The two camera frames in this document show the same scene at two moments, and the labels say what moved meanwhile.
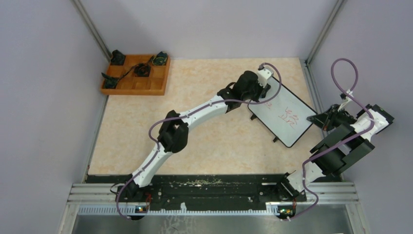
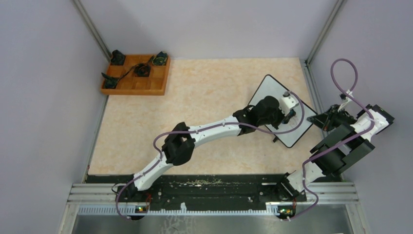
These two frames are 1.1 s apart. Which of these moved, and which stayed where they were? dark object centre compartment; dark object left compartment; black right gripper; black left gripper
Moved: black left gripper
Stayed: dark object centre compartment; dark object left compartment; black right gripper
